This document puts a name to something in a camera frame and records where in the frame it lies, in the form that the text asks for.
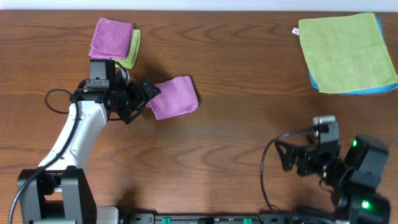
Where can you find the folded green cloth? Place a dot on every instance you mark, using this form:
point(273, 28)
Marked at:
point(130, 60)

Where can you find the folded purple cloth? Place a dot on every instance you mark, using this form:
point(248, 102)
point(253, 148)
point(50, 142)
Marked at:
point(111, 39)

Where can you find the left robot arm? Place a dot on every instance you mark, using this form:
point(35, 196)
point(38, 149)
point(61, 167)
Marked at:
point(57, 191)

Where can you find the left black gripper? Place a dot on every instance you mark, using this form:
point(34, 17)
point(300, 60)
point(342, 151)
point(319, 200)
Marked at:
point(135, 99)

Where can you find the purple microfiber cloth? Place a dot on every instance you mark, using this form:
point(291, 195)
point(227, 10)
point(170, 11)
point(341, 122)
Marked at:
point(177, 97)

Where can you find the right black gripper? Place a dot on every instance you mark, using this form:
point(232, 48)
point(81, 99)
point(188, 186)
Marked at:
point(302, 158)

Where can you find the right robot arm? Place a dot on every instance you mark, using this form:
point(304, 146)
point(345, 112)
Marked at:
point(354, 179)

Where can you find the flat green cloth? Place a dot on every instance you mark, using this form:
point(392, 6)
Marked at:
point(347, 54)

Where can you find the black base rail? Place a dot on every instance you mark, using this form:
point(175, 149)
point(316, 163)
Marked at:
point(274, 218)

